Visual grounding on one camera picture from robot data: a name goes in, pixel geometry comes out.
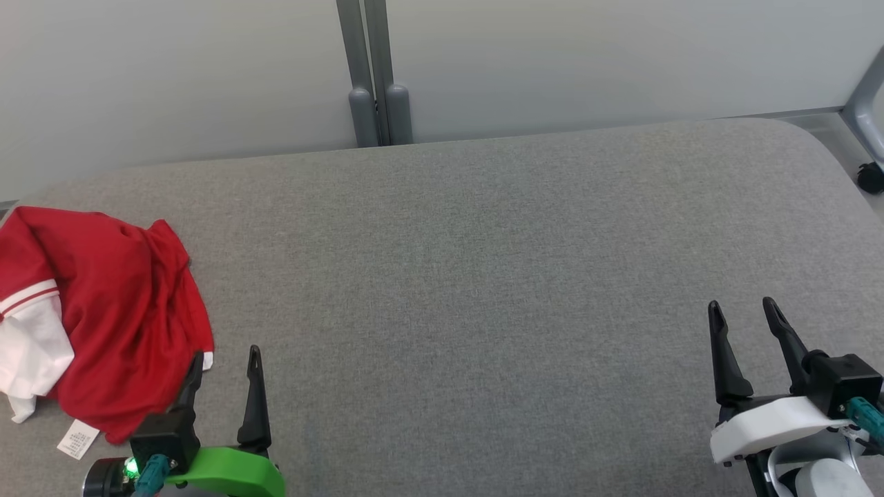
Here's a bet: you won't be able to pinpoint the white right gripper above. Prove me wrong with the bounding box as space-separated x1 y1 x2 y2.
707 297 855 465

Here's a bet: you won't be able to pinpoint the grey metal frame leg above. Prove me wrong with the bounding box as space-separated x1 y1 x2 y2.
840 47 884 165

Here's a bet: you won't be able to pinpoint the red shorts with white trim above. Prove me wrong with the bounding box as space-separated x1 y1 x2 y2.
52 220 216 460

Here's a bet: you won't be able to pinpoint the red number 23 jersey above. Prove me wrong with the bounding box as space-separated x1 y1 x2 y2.
0 206 173 423

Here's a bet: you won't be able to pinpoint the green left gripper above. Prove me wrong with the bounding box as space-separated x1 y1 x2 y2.
164 344 286 497

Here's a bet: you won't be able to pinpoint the teal-plug black cable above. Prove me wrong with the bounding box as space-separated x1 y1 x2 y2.
843 396 884 444
133 453 173 497

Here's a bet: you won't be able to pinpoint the black caster wheel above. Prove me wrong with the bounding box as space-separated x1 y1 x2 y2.
856 162 884 195

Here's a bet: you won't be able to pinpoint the grey partition post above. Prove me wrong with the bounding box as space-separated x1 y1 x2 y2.
364 0 414 146
336 0 380 148

